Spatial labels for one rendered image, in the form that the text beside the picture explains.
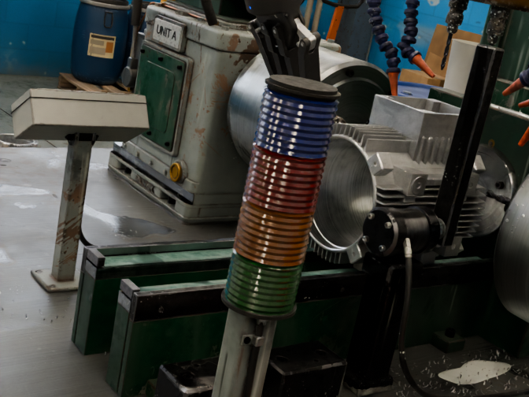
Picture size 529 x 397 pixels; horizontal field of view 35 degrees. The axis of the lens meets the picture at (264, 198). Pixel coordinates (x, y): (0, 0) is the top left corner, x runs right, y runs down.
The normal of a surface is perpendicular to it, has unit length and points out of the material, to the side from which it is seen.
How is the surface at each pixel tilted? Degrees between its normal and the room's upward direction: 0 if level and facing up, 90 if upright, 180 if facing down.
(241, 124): 99
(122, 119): 58
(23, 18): 90
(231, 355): 90
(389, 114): 90
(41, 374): 0
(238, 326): 90
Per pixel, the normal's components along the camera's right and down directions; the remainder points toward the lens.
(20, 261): 0.19, -0.94
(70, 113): 0.59, -0.22
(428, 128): 0.55, 0.34
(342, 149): 0.31, 0.86
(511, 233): -0.79, -0.01
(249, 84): -0.68, -0.32
